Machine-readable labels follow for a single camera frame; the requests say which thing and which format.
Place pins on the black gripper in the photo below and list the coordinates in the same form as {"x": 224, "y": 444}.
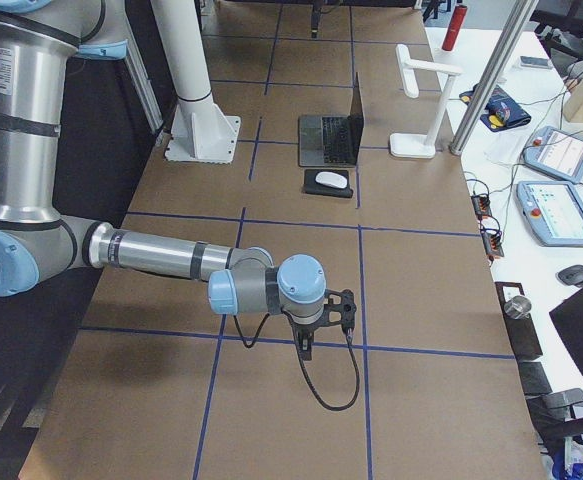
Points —
{"x": 314, "y": 20}
{"x": 304, "y": 328}

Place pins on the grey laptop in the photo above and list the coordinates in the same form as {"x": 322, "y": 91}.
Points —
{"x": 332, "y": 141}

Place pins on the white computer mouse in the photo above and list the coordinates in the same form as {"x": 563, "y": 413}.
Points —
{"x": 331, "y": 180}

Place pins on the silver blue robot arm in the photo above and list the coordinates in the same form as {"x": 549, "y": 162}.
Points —
{"x": 37, "y": 38}

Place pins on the grey desk mouse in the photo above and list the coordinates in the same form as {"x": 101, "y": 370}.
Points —
{"x": 571, "y": 276}

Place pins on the red bottle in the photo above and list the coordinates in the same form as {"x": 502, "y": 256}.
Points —
{"x": 454, "y": 27}

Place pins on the dark blue patterned pouch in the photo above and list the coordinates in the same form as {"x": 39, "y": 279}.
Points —
{"x": 503, "y": 113}

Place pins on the metal cup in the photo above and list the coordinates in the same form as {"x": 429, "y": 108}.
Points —
{"x": 517, "y": 307}

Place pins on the smartphone on desk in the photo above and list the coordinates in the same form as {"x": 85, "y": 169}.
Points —
{"x": 535, "y": 62}

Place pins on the lower teach pendant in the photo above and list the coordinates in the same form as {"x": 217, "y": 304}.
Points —
{"x": 553, "y": 210}

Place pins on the teach pendant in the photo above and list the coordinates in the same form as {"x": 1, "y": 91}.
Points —
{"x": 555, "y": 153}
{"x": 553, "y": 210}

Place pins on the upper teach pendant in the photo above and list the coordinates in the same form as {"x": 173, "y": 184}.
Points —
{"x": 555, "y": 153}

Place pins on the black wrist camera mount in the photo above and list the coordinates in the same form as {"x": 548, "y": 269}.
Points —
{"x": 339, "y": 309}

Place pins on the white pedestal column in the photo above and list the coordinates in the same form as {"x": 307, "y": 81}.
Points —
{"x": 200, "y": 131}

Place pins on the aluminium frame post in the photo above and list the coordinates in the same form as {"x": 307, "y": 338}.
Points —
{"x": 508, "y": 39}

